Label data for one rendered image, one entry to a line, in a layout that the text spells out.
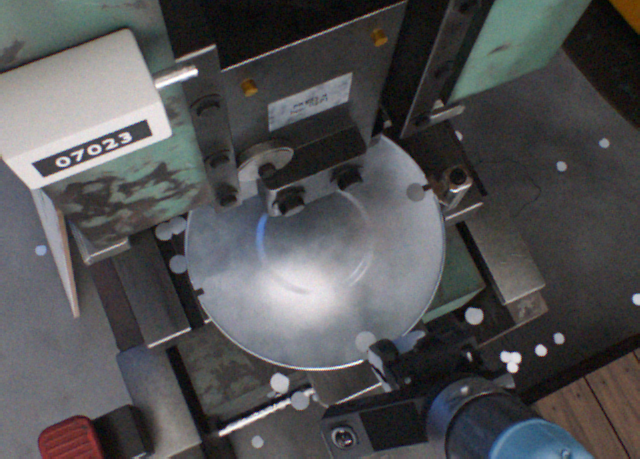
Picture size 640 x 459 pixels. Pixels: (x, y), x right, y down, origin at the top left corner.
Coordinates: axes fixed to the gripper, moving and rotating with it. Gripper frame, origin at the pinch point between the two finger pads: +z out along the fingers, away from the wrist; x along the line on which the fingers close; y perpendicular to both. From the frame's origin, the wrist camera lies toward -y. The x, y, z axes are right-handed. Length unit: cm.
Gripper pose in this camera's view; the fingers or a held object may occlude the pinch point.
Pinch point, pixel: (373, 361)
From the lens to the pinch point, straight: 86.5
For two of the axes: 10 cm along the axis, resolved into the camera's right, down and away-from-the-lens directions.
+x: -3.8, -9.0, -2.0
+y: 9.0, -4.2, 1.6
